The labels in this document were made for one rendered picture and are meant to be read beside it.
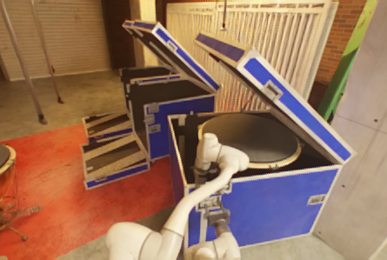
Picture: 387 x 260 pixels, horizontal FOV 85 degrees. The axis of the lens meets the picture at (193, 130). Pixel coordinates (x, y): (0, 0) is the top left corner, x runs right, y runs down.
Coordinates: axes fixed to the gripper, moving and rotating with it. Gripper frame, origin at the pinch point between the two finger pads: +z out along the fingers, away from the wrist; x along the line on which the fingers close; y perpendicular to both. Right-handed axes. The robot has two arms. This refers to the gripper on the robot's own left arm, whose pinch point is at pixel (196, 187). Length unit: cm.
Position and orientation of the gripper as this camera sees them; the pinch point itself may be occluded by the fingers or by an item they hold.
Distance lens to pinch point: 138.2
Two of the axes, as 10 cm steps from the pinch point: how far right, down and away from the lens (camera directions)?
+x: 2.0, 4.8, -8.5
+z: -1.9, 8.7, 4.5
